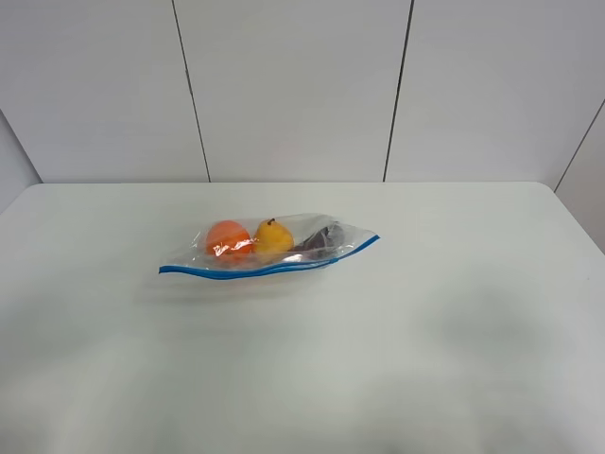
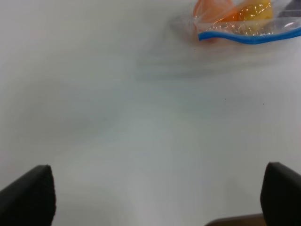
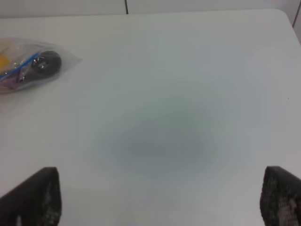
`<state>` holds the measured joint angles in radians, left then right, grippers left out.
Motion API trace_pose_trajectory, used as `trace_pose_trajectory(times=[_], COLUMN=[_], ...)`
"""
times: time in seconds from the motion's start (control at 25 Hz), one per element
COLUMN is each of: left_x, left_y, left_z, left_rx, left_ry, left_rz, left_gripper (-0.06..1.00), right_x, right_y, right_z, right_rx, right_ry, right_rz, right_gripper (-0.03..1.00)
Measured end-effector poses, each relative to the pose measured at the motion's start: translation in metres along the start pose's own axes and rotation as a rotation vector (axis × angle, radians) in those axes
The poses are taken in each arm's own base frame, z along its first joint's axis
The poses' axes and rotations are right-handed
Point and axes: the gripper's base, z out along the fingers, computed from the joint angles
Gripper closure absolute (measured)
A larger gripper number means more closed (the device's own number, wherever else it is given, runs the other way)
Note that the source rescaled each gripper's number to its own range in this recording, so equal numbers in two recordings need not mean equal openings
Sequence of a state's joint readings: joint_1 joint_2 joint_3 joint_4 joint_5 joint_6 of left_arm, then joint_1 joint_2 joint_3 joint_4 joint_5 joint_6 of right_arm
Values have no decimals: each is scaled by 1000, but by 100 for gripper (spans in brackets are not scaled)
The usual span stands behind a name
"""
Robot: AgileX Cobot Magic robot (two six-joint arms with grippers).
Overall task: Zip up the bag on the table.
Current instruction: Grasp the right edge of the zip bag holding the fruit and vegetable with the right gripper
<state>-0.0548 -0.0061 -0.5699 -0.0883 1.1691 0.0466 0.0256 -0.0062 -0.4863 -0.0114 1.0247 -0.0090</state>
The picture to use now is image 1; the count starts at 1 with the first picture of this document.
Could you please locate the clear zip bag blue seal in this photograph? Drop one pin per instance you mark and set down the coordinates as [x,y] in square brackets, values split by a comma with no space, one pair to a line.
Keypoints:
[193,260]

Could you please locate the dark purple fruit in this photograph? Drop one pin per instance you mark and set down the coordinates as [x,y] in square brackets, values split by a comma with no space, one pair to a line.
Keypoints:
[323,244]

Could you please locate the yellow pear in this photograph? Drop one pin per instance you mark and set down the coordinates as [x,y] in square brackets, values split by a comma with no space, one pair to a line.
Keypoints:
[272,237]

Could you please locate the orange fruit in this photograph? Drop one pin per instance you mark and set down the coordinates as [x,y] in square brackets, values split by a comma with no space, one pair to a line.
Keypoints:
[227,239]

